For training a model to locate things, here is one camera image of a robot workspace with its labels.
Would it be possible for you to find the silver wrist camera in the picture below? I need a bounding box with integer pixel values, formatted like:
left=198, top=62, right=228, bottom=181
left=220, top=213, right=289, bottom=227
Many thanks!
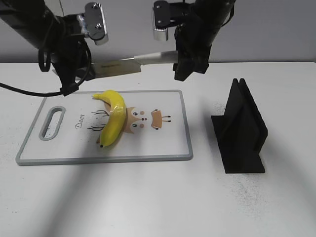
left=77, top=2, right=109, bottom=45
left=152, top=0, right=191, bottom=42

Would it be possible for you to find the black knife stand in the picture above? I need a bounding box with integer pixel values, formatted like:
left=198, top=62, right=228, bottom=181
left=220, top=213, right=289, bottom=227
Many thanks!
left=211, top=79, right=268, bottom=174

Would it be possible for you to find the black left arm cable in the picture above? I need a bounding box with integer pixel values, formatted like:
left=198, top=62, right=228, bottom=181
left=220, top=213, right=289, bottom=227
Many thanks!
left=0, top=14, right=92, bottom=97

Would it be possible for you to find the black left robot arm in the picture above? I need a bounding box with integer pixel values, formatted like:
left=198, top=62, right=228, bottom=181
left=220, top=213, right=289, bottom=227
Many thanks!
left=0, top=0, right=91, bottom=97

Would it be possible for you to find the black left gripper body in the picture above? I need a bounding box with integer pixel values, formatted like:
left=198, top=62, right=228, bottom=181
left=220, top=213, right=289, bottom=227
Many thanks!
left=49, top=14, right=92, bottom=81

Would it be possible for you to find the grey-rimmed deer cutting board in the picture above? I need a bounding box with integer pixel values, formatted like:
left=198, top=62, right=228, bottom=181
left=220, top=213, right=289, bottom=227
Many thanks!
left=15, top=89, right=194, bottom=166

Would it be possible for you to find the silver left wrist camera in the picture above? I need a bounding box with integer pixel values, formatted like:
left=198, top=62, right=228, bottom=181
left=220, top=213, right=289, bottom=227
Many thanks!
left=77, top=2, right=109, bottom=45

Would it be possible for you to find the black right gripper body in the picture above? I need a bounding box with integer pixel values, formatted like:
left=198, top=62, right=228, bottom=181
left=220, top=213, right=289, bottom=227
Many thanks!
left=174, top=14, right=211, bottom=65

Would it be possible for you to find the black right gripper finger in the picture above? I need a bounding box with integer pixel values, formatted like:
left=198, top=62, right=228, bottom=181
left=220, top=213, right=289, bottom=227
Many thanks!
left=173, top=55, right=195, bottom=80
left=194, top=59, right=209, bottom=74

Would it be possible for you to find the yellow plastic banana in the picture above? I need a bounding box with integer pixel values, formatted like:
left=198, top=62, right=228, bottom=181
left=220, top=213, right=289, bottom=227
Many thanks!
left=92, top=90, right=126, bottom=148

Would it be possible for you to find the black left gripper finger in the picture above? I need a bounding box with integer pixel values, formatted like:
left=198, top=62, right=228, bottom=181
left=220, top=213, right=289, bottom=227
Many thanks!
left=60, top=72, right=79, bottom=96

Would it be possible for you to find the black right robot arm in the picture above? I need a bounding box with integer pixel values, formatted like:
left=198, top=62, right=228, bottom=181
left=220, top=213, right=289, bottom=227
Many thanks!
left=173, top=0, right=235, bottom=81

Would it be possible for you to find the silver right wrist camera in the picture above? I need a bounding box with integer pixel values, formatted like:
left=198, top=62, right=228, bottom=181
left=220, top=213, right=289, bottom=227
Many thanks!
left=152, top=0, right=191, bottom=42

